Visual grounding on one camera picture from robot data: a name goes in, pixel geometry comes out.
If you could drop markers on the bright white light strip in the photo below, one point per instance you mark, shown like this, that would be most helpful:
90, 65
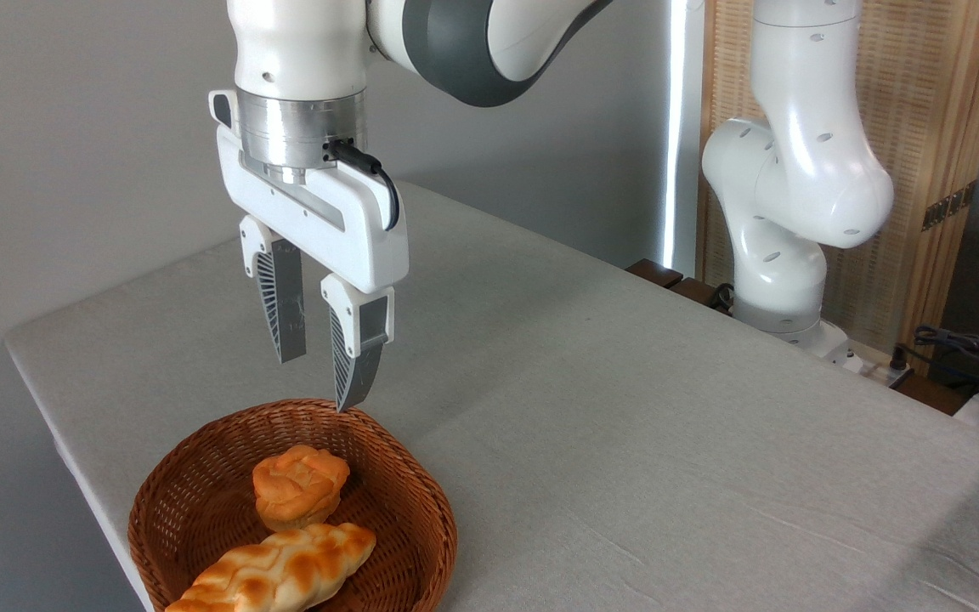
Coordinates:
676, 127

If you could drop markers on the dark brown wooden block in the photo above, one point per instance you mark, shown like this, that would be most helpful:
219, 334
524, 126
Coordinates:
693, 291
653, 272

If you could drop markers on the brown wicker basket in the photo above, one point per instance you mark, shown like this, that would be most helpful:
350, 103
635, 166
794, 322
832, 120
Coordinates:
200, 510

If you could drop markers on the white power strip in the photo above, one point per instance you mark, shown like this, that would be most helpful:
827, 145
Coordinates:
876, 365

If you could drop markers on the long braided bread loaf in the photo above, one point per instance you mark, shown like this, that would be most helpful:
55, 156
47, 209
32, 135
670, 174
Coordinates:
285, 569

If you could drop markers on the bamboo wooden folding screen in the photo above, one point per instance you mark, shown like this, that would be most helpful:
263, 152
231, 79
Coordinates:
923, 85

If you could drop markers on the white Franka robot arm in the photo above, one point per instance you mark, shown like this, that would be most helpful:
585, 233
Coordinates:
795, 170

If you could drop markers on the dark metal screen hinge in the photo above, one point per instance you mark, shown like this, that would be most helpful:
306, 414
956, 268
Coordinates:
948, 206

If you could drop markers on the round golden bread roll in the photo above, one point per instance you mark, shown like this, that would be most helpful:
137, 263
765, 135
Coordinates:
298, 484

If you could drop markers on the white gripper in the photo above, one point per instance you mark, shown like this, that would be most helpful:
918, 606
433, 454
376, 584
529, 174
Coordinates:
345, 229

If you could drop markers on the grey tablecloth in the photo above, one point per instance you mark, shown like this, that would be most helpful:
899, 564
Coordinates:
625, 425

